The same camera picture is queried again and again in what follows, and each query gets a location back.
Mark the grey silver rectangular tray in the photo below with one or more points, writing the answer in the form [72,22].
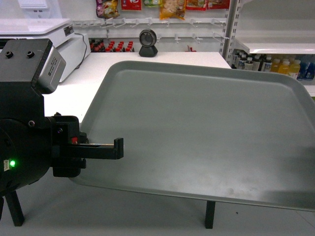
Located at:
[207,133]

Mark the white cash register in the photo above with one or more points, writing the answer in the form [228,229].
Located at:
[43,19]

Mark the pink purple snack bag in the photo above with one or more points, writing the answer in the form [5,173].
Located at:
[107,9]

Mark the round black barcode scanner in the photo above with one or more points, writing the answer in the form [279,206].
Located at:
[148,39]

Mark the red snack bag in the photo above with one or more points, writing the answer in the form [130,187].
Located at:
[131,5]

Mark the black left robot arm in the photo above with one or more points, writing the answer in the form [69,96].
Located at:
[30,142]

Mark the white store shelf unit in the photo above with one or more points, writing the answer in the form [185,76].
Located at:
[276,27]

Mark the yellow snack bag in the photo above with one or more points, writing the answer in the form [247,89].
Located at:
[172,9]

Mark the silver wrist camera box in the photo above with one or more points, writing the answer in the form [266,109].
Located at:
[49,71]

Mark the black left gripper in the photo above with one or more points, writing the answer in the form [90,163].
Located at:
[70,147]

